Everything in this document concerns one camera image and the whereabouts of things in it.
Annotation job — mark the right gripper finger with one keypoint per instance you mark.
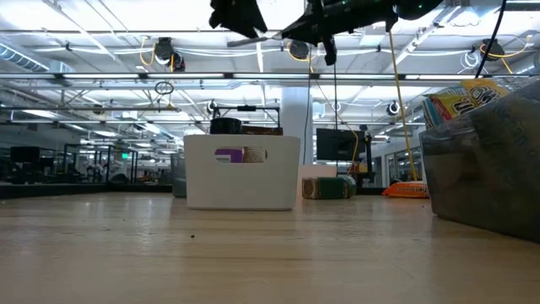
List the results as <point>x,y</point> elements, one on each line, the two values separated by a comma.
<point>310,29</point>
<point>330,50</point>

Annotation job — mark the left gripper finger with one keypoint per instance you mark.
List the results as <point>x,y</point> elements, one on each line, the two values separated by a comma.
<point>220,17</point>
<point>249,23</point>

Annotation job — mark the brown snack bag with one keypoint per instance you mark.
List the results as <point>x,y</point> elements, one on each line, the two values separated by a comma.
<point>263,131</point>

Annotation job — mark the purple label spice jar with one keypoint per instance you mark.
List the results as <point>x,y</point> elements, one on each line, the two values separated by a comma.
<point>225,126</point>

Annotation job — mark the lime shrimp ramen packet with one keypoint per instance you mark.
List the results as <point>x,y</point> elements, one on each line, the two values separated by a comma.
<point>453,107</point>

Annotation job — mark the orange ramen packet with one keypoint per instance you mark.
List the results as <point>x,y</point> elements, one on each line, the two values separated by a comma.
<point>407,190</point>

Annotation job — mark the white column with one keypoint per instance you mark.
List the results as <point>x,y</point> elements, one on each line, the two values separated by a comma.
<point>295,110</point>

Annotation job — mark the black monitor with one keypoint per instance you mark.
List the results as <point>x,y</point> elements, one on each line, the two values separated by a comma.
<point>339,144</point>

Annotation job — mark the long ceiling light bar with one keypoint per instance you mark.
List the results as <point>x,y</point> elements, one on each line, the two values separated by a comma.
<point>126,77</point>

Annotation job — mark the green spice jar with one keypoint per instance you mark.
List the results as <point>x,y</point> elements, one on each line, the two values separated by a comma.
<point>333,188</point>

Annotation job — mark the white plastic tray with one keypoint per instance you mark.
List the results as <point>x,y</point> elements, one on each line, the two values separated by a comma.
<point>242,186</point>

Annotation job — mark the black metal workstation frame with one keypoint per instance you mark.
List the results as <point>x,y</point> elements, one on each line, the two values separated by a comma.
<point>246,108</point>

